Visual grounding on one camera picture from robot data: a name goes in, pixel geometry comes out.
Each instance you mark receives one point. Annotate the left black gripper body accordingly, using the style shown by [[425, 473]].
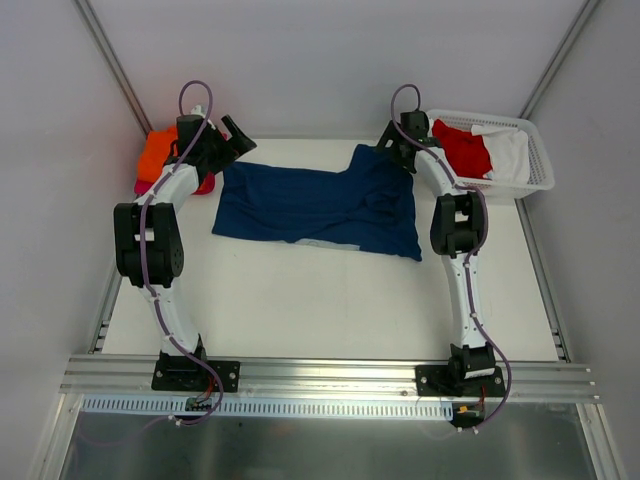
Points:
[[226, 145]]

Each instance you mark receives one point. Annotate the aluminium mounting rail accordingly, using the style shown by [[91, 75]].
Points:
[[552, 382]]

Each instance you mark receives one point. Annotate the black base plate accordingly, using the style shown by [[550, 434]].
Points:
[[438, 380], [180, 374]]

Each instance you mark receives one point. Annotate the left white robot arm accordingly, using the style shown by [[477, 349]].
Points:
[[149, 251]]

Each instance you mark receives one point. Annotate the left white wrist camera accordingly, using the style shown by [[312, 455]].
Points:
[[199, 110]]

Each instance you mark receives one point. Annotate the white slotted cable duct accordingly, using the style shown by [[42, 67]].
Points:
[[265, 407]]

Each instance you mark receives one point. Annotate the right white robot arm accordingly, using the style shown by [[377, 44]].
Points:
[[458, 231]]

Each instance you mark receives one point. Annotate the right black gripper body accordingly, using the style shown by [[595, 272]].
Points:
[[395, 145]]

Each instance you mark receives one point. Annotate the red t shirt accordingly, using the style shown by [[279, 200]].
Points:
[[465, 152]]

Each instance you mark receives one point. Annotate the blue t shirt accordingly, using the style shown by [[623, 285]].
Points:
[[368, 207]]

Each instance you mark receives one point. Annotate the white t shirt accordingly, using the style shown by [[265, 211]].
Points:
[[508, 150]]

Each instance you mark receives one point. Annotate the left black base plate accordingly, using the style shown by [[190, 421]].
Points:
[[180, 374]]

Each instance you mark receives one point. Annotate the orange folded t shirt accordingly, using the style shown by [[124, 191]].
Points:
[[154, 154]]

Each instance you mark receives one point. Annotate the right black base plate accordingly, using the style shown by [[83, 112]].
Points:
[[438, 380]]

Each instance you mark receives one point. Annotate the white plastic basket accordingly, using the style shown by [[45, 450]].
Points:
[[541, 172]]

